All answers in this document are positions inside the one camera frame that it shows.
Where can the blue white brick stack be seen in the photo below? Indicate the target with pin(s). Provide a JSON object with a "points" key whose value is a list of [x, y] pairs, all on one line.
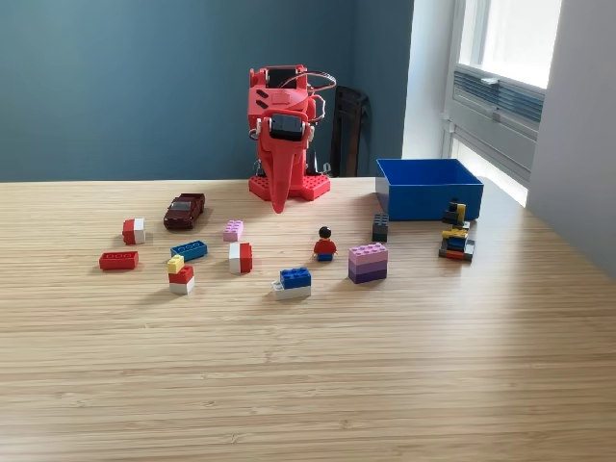
{"points": [[294, 283]]}

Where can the black brick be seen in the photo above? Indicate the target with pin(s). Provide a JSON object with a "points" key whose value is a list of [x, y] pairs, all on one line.
{"points": [[380, 228]]}

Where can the grey vent grille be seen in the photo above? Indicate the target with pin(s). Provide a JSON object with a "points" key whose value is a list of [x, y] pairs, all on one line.
{"points": [[520, 102]]}

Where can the dark folded chair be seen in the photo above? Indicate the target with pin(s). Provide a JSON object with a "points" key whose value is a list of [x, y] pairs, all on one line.
{"points": [[350, 130]]}

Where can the yellow red white brick stack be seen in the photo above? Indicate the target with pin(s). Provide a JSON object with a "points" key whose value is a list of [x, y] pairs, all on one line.
{"points": [[181, 280]]}

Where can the black metal clamp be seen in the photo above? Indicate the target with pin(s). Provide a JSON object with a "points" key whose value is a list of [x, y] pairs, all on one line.
{"points": [[315, 166]]}

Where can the blue plastic bin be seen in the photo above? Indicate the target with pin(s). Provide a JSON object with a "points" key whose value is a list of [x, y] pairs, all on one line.
{"points": [[447, 199]]}

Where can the tall red white brick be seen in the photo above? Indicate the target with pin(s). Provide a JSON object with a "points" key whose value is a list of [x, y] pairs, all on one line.
{"points": [[240, 258]]}

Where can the toy figure red shirt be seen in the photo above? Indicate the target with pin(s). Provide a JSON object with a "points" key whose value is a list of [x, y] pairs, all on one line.
{"points": [[325, 248]]}

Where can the white window frame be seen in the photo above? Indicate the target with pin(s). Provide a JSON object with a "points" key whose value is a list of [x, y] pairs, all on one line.
{"points": [[515, 38]]}

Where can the dark red toy car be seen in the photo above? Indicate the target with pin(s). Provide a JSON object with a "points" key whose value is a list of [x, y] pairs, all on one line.
{"points": [[182, 214]]}

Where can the flat blue brick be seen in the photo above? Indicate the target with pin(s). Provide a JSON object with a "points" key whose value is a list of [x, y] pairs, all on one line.
{"points": [[189, 250]]}

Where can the pink purple brick stack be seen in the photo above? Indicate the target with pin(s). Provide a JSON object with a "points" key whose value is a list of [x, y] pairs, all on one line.
{"points": [[368, 264]]}

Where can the small red white brick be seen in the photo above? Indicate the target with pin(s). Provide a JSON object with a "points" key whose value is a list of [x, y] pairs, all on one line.
{"points": [[134, 232]]}

